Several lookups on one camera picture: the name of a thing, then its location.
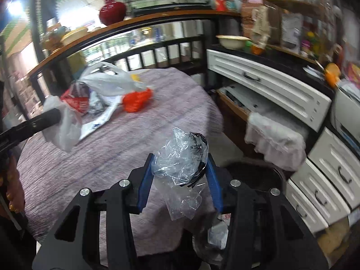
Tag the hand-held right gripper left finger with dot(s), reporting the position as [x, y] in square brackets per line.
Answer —
[144, 182]

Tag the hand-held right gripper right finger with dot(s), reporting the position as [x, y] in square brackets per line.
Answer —
[214, 187]

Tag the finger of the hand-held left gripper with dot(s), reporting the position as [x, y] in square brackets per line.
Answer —
[39, 121]

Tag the grey translucent plastic bag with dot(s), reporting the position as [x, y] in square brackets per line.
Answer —
[66, 129]

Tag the clear plastic wrapper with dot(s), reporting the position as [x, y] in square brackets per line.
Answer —
[174, 157]

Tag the black trash bin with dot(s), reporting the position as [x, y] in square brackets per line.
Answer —
[253, 177]

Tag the white blue printed wrapper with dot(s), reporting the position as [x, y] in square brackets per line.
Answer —
[97, 118]

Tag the orange net bag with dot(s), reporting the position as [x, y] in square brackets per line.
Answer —
[136, 101]

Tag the person's left hand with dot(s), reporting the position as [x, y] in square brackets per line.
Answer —
[12, 182]

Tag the pink woven tablecloth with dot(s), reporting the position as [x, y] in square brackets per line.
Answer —
[118, 157]

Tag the red snack packet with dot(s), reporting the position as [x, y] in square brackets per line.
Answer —
[76, 101]

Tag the white crumpled paper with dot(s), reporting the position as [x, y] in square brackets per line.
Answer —
[218, 234]

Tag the white lace cloth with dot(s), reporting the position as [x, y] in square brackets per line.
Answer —
[275, 140]

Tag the white plastic bag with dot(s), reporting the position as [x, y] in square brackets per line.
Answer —
[107, 80]

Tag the white small drawer front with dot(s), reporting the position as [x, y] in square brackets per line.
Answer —
[340, 168]
[317, 194]
[303, 211]

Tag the cream round dish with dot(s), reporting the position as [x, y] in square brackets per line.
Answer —
[74, 35]

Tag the white long drawer front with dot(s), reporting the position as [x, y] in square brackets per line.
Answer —
[267, 81]

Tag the brown lumpy sack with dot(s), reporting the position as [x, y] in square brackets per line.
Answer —
[333, 239]

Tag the red ceramic vase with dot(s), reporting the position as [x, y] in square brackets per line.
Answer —
[112, 12]

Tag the wooden topped black railing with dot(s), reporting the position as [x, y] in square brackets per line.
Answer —
[135, 19]

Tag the small orange object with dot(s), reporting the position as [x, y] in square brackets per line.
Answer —
[254, 49]

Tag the cream bowl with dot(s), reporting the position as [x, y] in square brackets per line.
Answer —
[232, 41]

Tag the white printer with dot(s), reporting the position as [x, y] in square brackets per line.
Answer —
[347, 118]

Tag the cluttered wooden shelf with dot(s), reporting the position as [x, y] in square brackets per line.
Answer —
[298, 50]

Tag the orange fruit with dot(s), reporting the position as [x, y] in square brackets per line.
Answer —
[332, 74]

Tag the red can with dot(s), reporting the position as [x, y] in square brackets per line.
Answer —
[220, 1]

